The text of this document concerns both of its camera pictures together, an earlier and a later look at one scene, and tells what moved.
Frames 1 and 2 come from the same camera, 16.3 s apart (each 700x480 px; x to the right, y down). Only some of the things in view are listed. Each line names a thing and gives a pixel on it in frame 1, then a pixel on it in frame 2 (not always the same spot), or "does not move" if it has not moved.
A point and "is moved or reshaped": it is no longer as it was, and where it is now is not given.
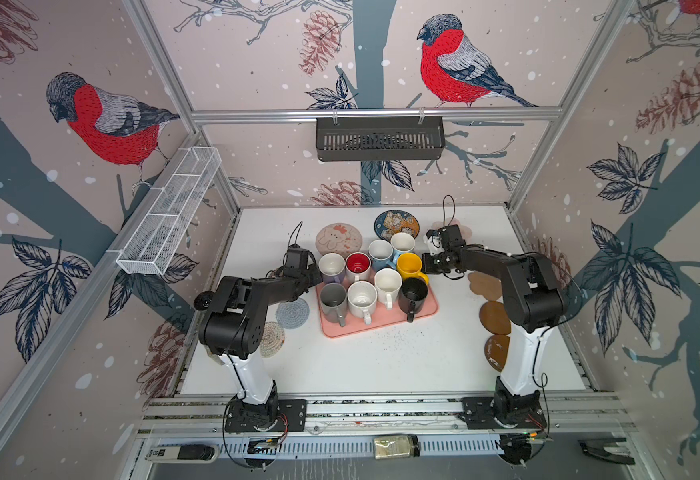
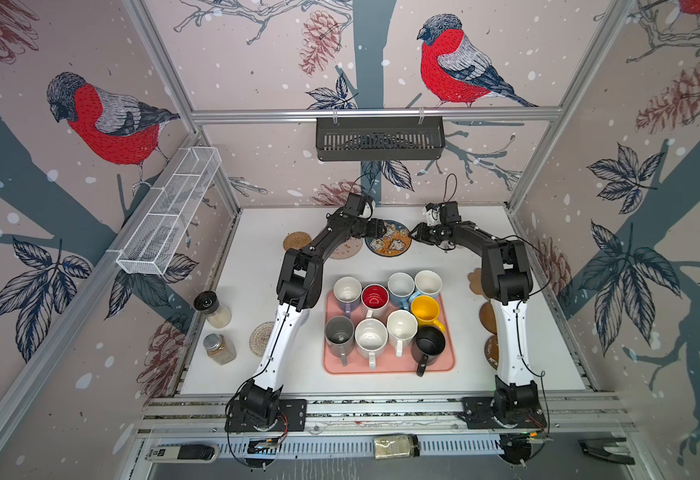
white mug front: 362,300 to 371,336
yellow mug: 409,265 to 425,310
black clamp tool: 608,448 does not move
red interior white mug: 357,267 to 374,300
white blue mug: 401,242 to 427,283
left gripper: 317,278 to 377,228
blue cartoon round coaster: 396,221 is moved or reshaped
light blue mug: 380,252 to 400,286
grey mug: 333,299 to 340,337
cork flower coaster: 482,284 does not move
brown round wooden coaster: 494,317 does not move
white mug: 388,283 to 402,326
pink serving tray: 382,319 is moved or reshaped
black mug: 412,296 to 428,344
